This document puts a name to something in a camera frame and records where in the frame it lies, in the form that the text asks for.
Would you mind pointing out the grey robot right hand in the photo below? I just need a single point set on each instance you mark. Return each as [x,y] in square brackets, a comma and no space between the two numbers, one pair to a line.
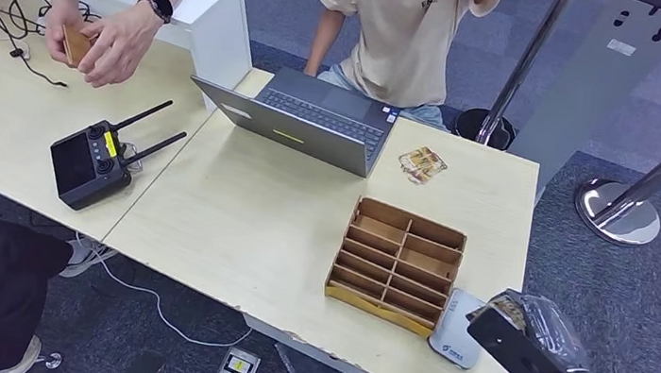
[552,332]

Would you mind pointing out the person's left hand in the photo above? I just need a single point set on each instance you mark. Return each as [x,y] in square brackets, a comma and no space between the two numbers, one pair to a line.
[121,46]

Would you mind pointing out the person's right hand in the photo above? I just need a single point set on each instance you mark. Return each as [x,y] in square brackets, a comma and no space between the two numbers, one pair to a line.
[56,32]

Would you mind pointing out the small brown wooden piece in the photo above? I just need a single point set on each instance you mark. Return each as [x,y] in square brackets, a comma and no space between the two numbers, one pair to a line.
[75,46]

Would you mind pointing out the patterned ID card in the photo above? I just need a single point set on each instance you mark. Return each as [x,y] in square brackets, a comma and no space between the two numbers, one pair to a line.
[501,307]

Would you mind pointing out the stack of patterned cards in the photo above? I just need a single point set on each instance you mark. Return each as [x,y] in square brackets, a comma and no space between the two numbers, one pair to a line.
[422,165]

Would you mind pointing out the white card reader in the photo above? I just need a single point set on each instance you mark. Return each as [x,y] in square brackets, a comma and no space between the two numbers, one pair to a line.
[454,333]

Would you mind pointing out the wooden card organizer box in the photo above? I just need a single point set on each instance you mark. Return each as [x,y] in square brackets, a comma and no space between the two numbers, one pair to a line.
[397,262]

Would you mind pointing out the black wristwatch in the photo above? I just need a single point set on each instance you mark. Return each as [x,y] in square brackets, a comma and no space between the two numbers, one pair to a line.
[160,5]

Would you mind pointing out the white cabinet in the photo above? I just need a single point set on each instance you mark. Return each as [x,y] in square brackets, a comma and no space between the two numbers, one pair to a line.
[217,32]

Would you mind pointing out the black remote controller with antennas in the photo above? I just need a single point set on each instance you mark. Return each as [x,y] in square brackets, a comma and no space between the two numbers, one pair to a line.
[87,168]

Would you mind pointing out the chrome stanchion with silver base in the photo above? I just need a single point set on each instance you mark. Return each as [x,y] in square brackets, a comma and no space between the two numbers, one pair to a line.
[617,211]

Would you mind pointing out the grey laptop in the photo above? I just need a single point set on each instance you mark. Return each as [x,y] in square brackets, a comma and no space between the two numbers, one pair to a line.
[312,126]

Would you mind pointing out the white shoe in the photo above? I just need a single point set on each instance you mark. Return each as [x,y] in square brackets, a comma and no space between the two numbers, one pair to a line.
[79,258]

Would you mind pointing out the grey metal board with holes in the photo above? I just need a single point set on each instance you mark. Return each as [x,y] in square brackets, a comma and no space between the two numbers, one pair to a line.
[572,114]

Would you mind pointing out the white desk beam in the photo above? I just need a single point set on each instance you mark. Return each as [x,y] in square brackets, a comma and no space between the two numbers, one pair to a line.
[334,365]

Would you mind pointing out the chrome stanchion with black base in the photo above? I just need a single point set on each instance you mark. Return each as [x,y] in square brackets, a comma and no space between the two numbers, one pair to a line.
[530,52]

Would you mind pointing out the metal floor socket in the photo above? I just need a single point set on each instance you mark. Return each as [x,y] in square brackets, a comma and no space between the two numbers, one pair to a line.
[239,368]

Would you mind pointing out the small metal fitting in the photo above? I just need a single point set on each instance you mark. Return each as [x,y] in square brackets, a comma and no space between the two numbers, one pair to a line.
[54,360]

